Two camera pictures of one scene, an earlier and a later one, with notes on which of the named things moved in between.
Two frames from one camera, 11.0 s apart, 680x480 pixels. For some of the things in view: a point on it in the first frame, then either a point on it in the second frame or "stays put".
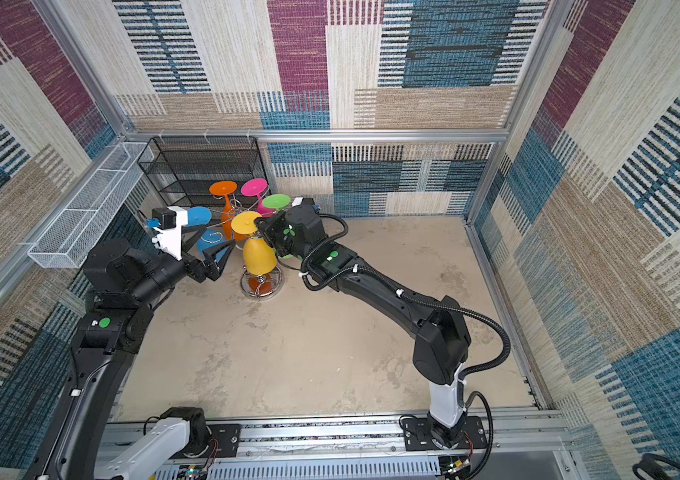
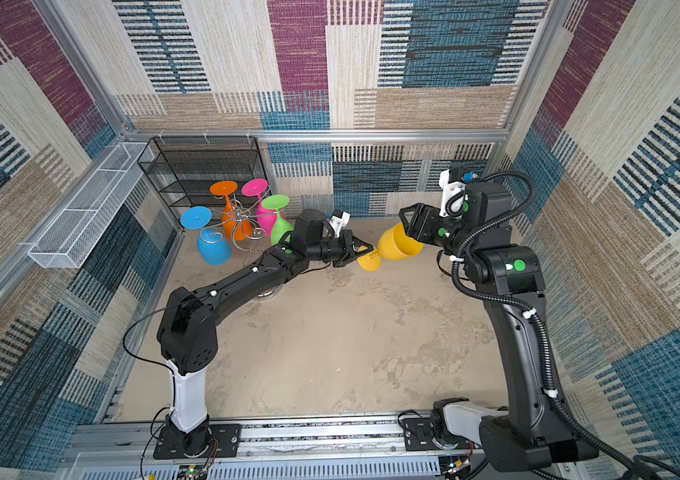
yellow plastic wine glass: x=259 y=255 -> x=395 y=243
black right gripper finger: x=271 y=241 -> x=409 y=218
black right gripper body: x=281 y=232 -> x=436 y=230
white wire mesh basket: x=67 y=242 stays put
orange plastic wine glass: x=225 y=188 stays put
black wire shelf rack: x=183 y=169 stays put
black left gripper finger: x=216 y=268 -> x=361 y=246
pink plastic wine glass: x=255 y=187 stays put
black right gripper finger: x=263 y=223 -> x=415 y=208
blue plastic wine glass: x=201 y=216 stays put
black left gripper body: x=196 y=272 -> x=335 y=250
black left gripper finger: x=210 y=251 -> x=352 y=257
